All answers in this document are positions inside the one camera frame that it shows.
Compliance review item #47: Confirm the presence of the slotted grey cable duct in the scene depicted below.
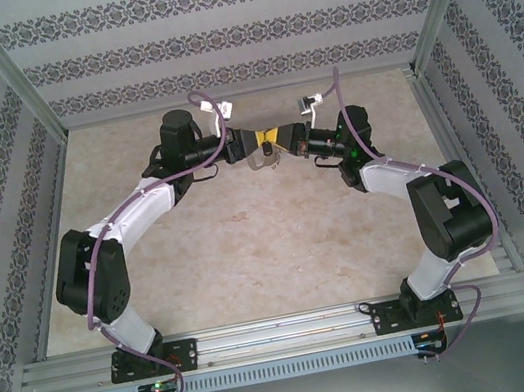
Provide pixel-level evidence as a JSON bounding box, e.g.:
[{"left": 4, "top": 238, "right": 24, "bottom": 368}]
[{"left": 92, "top": 335, "right": 418, "bottom": 392}]

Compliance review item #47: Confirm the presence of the small circuit board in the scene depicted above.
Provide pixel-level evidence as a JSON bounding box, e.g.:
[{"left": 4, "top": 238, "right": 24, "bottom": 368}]
[
  {"left": 412, "top": 328, "right": 451, "bottom": 357},
  {"left": 136, "top": 377, "right": 182, "bottom": 392}
]

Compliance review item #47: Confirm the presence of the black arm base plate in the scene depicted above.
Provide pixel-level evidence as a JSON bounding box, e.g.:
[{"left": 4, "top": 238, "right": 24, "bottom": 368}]
[
  {"left": 106, "top": 336, "right": 203, "bottom": 386},
  {"left": 367, "top": 286, "right": 466, "bottom": 339}
]

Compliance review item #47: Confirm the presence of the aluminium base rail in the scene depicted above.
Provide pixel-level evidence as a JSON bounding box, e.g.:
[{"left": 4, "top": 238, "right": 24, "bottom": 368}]
[{"left": 14, "top": 270, "right": 524, "bottom": 392}]

